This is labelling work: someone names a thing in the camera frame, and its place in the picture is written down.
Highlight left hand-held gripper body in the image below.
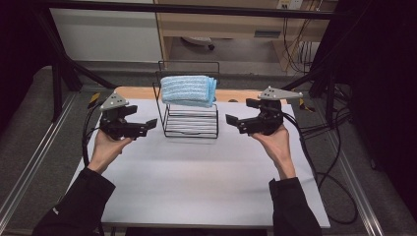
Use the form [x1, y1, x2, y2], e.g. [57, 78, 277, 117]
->
[98, 90, 149, 142]

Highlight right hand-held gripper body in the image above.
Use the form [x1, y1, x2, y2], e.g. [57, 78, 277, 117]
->
[238, 86, 304, 137]

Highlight black wire rack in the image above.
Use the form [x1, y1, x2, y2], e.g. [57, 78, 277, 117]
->
[152, 60, 221, 140]

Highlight blue striped towel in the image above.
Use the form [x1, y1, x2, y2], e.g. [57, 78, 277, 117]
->
[159, 74, 218, 109]

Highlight person's left hand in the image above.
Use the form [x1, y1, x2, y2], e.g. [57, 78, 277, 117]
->
[87, 130, 134, 175]

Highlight person's right hand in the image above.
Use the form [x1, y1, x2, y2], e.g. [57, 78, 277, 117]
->
[250, 123, 297, 181]

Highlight wooden table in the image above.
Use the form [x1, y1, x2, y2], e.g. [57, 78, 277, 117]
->
[111, 86, 289, 105]

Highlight white table mat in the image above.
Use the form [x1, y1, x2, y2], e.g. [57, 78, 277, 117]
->
[67, 97, 331, 229]

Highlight white cabinet panel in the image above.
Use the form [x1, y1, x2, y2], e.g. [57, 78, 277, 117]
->
[50, 8, 164, 64]

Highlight light wooden desk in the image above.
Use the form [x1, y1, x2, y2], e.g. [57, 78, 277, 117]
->
[153, 0, 339, 72]

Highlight office chair base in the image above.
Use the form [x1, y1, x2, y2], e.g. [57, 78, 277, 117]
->
[180, 35, 216, 51]

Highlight white power strip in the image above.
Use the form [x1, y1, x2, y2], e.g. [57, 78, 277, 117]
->
[276, 0, 305, 11]

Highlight black curtain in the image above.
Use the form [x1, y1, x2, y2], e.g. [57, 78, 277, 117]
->
[0, 0, 54, 134]
[323, 0, 417, 212]

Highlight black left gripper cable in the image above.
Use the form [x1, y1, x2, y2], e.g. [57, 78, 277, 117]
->
[81, 99, 107, 169]

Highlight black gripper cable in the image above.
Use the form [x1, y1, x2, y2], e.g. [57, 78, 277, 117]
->
[81, 99, 107, 169]
[280, 110, 359, 226]

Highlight black floor cables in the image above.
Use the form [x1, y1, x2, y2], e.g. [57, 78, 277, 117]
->
[299, 83, 353, 141]

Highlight black metal frame stand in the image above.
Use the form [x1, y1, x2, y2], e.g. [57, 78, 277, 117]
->
[31, 9, 118, 123]
[277, 63, 339, 130]

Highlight hanging cable bundle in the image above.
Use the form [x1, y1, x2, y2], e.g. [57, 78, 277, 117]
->
[281, 17, 321, 74]

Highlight aluminium rail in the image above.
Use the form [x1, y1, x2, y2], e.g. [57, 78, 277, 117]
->
[323, 130, 386, 236]
[0, 92, 79, 224]

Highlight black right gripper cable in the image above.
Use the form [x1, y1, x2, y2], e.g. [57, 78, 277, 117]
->
[280, 110, 359, 226]

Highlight black horizontal frame bar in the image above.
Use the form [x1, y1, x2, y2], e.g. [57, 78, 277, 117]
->
[42, 0, 336, 21]

